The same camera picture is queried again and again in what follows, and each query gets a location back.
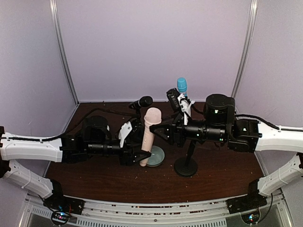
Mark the blue toy microphone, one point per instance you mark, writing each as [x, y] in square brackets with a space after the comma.
[182, 86]

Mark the aluminium frame post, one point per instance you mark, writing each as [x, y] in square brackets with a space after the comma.
[63, 56]
[246, 46]

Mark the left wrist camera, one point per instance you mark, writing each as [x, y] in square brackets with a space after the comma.
[130, 131]

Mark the black microphone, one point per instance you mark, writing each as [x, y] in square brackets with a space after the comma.
[144, 101]

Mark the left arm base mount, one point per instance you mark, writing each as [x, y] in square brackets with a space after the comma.
[63, 209]

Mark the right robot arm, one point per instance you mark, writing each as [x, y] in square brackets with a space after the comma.
[242, 133]

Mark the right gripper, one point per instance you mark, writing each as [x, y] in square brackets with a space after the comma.
[174, 132]

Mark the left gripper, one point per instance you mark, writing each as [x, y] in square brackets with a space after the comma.
[128, 148]

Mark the green ceramic bowl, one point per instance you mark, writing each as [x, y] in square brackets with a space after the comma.
[157, 157]

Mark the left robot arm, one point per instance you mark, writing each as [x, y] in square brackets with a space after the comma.
[93, 139]

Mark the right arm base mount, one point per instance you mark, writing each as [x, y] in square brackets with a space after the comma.
[248, 207]

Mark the black microphone stand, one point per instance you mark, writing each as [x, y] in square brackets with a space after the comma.
[187, 166]
[138, 113]

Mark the right aluminium frame post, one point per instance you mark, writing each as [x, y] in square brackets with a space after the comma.
[246, 46]

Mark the pink toy microphone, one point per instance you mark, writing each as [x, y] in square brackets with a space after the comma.
[152, 117]

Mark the left aluminium frame post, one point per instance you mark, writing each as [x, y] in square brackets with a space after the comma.
[63, 56]

